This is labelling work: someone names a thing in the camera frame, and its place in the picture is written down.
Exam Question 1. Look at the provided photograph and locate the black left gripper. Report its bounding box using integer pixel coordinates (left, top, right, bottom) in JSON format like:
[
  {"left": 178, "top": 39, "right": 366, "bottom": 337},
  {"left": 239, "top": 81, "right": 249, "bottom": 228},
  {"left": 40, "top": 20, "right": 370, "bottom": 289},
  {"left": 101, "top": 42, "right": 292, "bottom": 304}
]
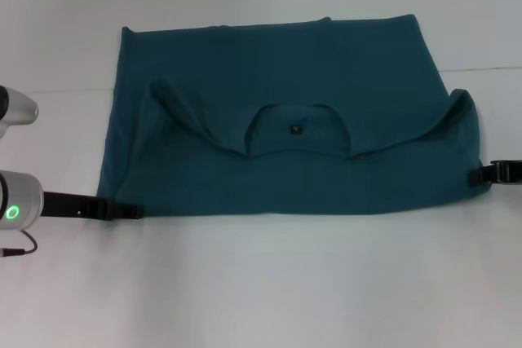
[{"left": 40, "top": 190, "right": 145, "bottom": 222}]

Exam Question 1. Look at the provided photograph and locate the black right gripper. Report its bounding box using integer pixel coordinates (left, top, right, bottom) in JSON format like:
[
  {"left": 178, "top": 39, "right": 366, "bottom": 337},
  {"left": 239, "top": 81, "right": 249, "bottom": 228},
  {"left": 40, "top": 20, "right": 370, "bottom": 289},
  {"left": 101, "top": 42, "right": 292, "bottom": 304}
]
[{"left": 467, "top": 158, "right": 522, "bottom": 187}]

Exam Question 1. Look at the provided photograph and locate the blue shirt with FREE print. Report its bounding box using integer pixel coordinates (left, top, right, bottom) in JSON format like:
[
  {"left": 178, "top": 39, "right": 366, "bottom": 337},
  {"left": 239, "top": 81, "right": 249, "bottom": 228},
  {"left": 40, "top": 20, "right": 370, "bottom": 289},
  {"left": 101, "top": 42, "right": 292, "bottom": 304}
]
[{"left": 96, "top": 16, "right": 493, "bottom": 218}]

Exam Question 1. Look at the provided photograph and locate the left arm plug with cable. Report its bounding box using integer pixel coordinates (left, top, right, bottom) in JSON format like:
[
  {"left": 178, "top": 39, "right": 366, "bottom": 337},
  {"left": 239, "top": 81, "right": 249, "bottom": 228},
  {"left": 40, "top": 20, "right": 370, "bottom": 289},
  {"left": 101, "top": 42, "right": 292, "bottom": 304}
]
[{"left": 0, "top": 228, "right": 40, "bottom": 260}]

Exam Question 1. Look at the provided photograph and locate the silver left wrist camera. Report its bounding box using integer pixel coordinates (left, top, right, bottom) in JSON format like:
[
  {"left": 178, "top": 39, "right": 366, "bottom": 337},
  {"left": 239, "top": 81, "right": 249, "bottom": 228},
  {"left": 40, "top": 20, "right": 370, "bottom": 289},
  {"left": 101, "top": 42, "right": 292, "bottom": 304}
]
[{"left": 0, "top": 86, "right": 40, "bottom": 138}]

